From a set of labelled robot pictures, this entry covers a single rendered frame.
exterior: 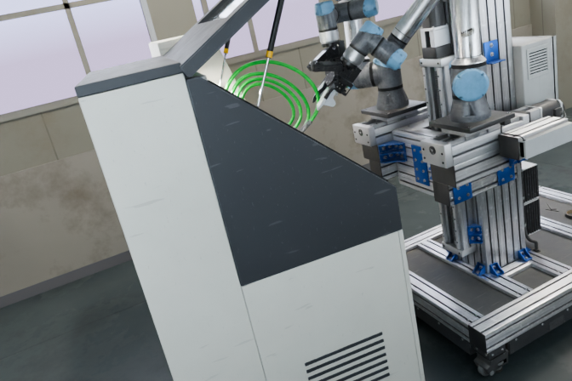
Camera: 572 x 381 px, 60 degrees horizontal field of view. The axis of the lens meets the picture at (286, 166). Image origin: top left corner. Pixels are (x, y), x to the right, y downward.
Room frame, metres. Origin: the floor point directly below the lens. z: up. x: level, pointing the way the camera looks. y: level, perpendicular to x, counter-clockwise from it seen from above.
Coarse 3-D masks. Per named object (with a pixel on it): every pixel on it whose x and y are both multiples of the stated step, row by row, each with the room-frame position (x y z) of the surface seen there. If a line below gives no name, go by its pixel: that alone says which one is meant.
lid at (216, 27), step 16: (224, 0) 2.07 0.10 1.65; (240, 0) 1.75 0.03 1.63; (256, 0) 1.43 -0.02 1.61; (208, 16) 2.05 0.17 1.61; (224, 16) 1.72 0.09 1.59; (240, 16) 1.41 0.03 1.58; (192, 32) 1.89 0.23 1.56; (208, 32) 1.51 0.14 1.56; (224, 32) 1.40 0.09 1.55; (176, 48) 1.85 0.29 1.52; (192, 48) 1.48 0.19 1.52; (208, 48) 1.38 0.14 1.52; (192, 64) 1.37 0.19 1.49
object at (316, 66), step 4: (312, 64) 1.82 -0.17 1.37; (316, 64) 1.81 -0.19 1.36; (320, 64) 1.81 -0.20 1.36; (324, 64) 1.82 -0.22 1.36; (328, 64) 1.82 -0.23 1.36; (332, 64) 1.82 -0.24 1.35; (336, 64) 1.82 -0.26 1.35; (340, 64) 1.82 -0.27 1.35; (312, 68) 1.81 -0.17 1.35; (316, 68) 1.81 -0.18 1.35; (320, 68) 1.81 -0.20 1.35; (324, 68) 1.81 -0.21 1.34; (328, 68) 1.81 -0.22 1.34; (332, 68) 1.81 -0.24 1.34; (336, 68) 1.81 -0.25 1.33; (340, 68) 1.81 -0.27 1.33
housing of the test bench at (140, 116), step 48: (96, 96) 1.33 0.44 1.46; (144, 96) 1.35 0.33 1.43; (96, 144) 1.32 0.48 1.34; (144, 144) 1.35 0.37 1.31; (192, 144) 1.38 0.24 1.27; (144, 192) 1.34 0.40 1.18; (192, 192) 1.37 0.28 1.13; (144, 240) 1.33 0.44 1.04; (192, 240) 1.36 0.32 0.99; (144, 288) 1.31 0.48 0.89; (192, 288) 1.35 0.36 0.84; (240, 288) 1.38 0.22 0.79; (192, 336) 1.34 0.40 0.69; (240, 336) 1.37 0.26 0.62
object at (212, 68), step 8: (160, 40) 2.68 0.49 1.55; (168, 40) 2.14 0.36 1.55; (176, 40) 2.08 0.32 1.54; (152, 48) 2.46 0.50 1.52; (160, 48) 2.06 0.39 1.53; (168, 48) 2.07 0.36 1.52; (152, 56) 2.65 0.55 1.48; (216, 56) 2.12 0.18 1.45; (208, 64) 2.11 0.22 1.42; (216, 64) 2.11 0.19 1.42; (200, 72) 2.10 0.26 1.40; (208, 72) 2.10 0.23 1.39; (216, 72) 2.11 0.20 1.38; (224, 72) 2.12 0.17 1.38; (216, 80) 2.11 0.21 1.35; (224, 80) 2.12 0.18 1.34; (240, 96) 2.13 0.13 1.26
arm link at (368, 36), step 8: (368, 24) 1.79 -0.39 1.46; (360, 32) 1.80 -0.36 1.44; (368, 32) 1.78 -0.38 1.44; (376, 32) 1.78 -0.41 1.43; (352, 40) 1.82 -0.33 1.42; (360, 40) 1.79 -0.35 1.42; (368, 40) 1.78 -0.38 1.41; (376, 40) 1.77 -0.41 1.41; (360, 48) 1.78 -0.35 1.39; (368, 48) 1.79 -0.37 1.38
